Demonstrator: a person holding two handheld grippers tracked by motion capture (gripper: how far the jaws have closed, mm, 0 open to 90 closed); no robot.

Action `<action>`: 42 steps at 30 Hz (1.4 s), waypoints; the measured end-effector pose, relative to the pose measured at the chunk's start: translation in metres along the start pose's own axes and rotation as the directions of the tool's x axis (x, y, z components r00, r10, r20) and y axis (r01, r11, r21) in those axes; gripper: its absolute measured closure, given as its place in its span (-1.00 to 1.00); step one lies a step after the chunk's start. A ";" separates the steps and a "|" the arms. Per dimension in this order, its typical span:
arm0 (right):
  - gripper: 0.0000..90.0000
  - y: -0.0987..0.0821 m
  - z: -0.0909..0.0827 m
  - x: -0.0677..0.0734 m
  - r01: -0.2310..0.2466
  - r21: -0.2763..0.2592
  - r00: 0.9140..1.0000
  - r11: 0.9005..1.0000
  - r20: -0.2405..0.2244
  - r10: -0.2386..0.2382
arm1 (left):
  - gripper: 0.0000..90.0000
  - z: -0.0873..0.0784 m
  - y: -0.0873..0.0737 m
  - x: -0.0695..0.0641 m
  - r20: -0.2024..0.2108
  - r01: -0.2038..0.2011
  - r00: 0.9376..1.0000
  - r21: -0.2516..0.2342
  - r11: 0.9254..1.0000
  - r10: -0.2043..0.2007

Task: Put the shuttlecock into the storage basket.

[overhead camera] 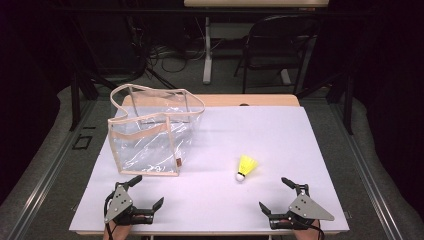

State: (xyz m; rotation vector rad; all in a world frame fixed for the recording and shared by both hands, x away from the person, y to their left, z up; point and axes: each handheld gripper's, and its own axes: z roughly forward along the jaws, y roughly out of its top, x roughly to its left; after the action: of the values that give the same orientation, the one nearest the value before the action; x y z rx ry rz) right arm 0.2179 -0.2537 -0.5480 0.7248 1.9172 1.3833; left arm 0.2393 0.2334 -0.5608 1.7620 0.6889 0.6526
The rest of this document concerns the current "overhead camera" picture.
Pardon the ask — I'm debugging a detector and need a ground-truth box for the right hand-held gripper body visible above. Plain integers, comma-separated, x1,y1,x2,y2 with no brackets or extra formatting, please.
269,183,336,231

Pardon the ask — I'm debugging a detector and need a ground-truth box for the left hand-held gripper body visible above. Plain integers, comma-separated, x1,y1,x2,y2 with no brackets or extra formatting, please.
103,181,156,226

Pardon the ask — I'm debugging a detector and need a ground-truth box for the yellow shuttlecock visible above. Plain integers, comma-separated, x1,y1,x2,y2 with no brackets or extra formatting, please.
235,154,259,183

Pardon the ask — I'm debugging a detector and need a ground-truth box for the clear plastic bag beige trim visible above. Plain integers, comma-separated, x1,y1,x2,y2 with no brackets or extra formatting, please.
107,83,206,177

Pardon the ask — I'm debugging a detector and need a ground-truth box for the person's right hand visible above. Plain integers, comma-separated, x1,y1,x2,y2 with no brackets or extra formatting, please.
294,221,322,240

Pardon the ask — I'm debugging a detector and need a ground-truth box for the person's left hand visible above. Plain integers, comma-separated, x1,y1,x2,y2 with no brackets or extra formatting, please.
102,223,133,240

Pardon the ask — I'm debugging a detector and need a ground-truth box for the white-legged table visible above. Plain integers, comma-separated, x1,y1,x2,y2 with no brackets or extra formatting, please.
183,0,330,85

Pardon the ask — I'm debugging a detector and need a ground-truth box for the black folding chair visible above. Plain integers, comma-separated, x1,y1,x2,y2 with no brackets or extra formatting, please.
233,14,322,96

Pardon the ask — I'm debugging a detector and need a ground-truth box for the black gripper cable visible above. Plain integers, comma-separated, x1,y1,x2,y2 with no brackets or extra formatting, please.
103,195,116,240
309,219,325,240

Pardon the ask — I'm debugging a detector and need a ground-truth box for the black floor socket frame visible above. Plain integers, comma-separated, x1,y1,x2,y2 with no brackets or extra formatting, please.
72,133,94,151

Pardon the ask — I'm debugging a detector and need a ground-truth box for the black frame post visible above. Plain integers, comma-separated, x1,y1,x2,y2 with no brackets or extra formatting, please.
69,70,82,132

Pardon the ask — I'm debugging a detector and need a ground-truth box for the bundle of floor cables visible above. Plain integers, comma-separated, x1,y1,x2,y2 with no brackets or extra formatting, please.
146,41,208,74

